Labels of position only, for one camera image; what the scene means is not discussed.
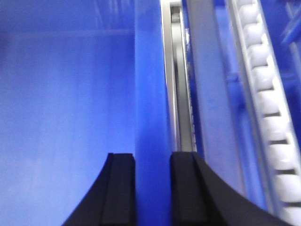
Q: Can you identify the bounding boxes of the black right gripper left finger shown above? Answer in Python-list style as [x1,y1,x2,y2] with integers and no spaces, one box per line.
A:
[63,153,136,226]

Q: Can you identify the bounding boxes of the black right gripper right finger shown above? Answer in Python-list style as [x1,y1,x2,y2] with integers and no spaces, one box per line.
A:
[170,152,295,226]

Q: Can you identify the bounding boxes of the blue plastic bin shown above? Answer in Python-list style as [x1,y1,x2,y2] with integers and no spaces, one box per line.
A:
[0,0,173,226]

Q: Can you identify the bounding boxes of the right white roller track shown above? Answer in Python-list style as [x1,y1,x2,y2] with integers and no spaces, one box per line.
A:
[228,0,301,226]

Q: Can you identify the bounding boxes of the steel divider rail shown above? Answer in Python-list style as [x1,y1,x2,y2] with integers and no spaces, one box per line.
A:
[160,0,197,152]

